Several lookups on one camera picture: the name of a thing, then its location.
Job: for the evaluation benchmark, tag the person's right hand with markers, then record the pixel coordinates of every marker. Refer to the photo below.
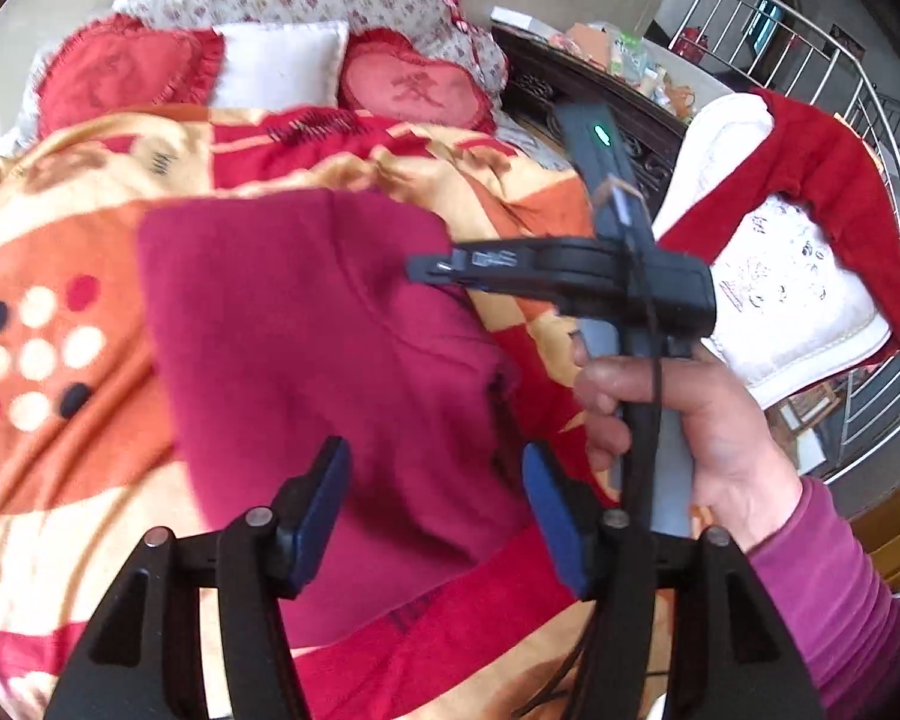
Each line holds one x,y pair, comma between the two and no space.
727,435

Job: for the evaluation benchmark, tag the red knit sweater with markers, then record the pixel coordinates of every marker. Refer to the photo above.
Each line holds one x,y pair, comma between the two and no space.
847,195

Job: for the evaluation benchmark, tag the person's right forearm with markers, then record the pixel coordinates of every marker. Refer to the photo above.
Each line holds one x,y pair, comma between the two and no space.
832,600

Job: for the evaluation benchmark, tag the white pillow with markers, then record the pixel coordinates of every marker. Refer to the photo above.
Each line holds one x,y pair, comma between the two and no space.
277,64

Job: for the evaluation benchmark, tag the white printed garment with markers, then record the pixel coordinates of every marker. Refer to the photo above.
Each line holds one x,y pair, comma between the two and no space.
780,292

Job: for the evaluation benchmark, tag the dark carved wooden headboard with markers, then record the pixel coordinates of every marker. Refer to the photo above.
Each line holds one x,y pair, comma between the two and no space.
540,82

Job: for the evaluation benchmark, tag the maroon fleece garment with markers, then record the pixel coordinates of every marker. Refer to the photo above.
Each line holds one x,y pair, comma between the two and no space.
307,330

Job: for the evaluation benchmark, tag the brown cardboard box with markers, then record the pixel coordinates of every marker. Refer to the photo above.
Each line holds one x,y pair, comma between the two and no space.
892,540

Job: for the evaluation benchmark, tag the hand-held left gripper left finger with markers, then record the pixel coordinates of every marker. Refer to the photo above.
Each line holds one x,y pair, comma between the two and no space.
322,502

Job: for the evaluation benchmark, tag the red orange printed blanket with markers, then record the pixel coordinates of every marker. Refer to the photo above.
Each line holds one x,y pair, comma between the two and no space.
60,465

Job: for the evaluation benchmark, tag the pile of assorted packets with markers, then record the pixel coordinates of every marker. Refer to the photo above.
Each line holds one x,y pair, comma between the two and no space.
630,60

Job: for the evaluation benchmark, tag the red heart pillow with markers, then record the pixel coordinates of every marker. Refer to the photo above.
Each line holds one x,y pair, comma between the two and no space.
412,82
120,75

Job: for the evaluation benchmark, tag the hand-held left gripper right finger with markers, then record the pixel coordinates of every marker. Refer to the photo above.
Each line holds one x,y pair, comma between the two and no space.
559,517

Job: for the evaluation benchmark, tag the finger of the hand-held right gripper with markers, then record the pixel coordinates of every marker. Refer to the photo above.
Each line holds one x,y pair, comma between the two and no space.
480,270

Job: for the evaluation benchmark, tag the stainless steel railing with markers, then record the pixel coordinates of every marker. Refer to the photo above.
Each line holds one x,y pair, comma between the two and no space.
844,46

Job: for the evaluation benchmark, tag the white flat box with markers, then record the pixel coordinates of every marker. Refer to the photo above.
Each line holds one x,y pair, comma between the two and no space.
525,17

